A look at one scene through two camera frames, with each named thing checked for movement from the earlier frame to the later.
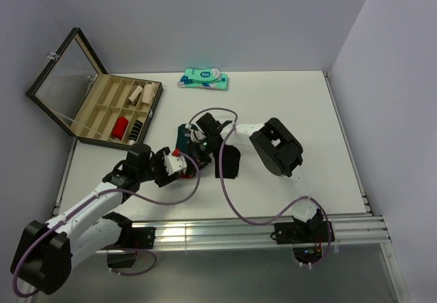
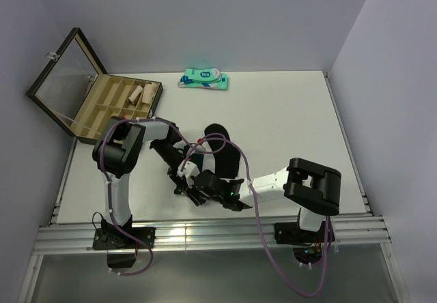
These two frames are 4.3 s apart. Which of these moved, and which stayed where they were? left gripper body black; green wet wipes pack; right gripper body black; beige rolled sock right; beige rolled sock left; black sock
Moved: left gripper body black; right gripper body black
Stayed: beige rolled sock left; black sock; beige rolled sock right; green wet wipes pack
